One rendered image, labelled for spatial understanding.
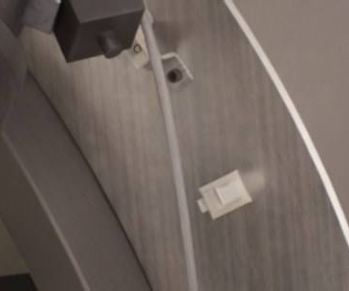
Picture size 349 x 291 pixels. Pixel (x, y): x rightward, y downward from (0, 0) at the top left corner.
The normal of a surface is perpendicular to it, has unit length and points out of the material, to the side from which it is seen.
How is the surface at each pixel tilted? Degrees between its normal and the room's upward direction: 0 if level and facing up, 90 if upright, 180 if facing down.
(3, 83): 92
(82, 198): 63
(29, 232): 90
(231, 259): 90
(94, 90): 90
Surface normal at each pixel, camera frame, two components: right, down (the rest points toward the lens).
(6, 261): 0.20, 0.15
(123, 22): 0.38, 0.82
